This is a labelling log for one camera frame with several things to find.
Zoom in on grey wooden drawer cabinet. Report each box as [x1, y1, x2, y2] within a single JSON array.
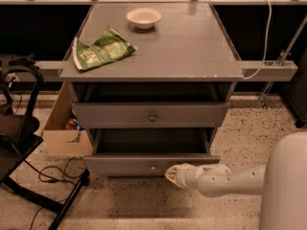
[[59, 2, 245, 158]]

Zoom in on white hanging cable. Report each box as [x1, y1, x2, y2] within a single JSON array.
[[243, 0, 273, 81]]

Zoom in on grey drawer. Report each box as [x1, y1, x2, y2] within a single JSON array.
[[84, 128, 220, 177], [72, 102, 229, 128]]

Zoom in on black chair frame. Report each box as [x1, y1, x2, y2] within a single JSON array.
[[0, 54, 89, 230]]

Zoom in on metal diagonal strut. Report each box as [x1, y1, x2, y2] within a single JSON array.
[[258, 14, 307, 108]]

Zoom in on black floor cable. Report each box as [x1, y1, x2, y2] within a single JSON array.
[[23, 155, 88, 230]]

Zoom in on red soda can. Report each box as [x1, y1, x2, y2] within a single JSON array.
[[65, 119, 78, 130]]

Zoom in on white paper bowl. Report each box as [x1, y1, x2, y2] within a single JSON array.
[[127, 8, 161, 30]]

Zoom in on grey top drawer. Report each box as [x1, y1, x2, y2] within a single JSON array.
[[72, 102, 229, 128]]

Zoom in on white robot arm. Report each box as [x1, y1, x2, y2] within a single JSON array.
[[165, 131, 307, 230]]

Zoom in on grey horizontal rail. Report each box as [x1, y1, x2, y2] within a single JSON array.
[[13, 59, 299, 83]]

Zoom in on cardboard box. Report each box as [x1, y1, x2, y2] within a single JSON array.
[[43, 83, 93, 157]]

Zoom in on green chip bag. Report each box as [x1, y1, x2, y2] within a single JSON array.
[[72, 26, 136, 71]]

